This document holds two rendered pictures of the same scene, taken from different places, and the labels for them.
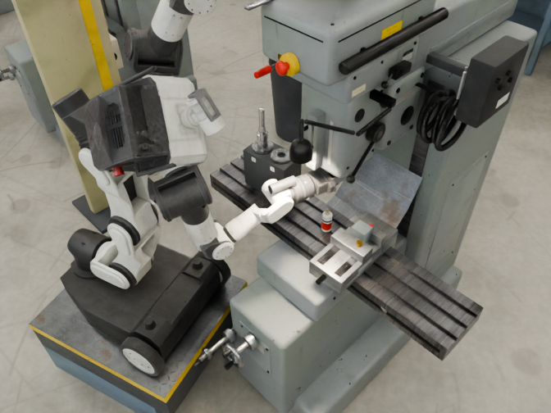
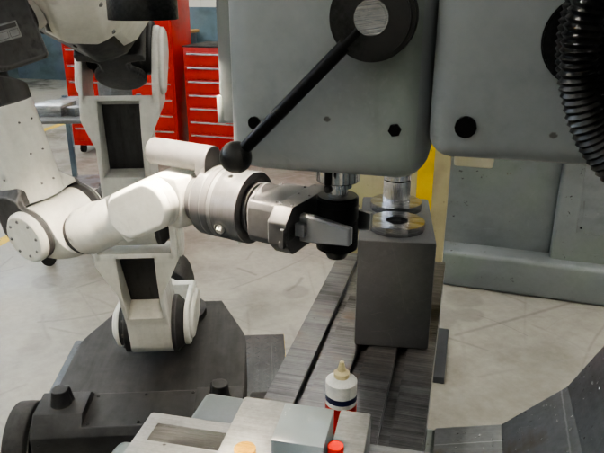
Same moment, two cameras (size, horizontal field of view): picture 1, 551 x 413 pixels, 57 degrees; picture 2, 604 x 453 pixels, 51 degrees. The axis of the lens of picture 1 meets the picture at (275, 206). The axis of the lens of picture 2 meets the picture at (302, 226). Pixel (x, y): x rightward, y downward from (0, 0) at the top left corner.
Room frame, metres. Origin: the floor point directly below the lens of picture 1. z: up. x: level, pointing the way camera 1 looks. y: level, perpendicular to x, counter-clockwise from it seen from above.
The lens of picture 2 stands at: (1.00, -0.75, 1.48)
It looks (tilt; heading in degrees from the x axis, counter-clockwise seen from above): 21 degrees down; 58
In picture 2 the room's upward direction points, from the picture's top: straight up
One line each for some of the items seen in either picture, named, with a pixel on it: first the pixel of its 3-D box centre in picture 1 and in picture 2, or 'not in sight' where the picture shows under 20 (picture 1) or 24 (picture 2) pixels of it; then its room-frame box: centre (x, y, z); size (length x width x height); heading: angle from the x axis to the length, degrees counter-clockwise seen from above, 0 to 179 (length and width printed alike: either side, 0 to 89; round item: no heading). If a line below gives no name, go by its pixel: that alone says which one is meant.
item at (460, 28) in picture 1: (437, 15); not in sight; (1.73, -0.58, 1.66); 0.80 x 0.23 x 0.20; 133
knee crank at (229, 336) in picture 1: (214, 347); not in sight; (1.13, 0.27, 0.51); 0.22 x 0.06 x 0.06; 133
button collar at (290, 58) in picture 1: (289, 64); not in sight; (1.23, -0.05, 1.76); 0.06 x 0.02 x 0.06; 43
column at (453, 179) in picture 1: (413, 186); not in sight; (1.81, -0.66, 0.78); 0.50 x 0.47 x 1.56; 133
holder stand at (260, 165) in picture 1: (272, 169); (393, 264); (1.67, 0.01, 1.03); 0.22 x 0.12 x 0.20; 50
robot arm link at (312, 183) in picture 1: (312, 183); (268, 212); (1.35, -0.13, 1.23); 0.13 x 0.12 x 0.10; 28
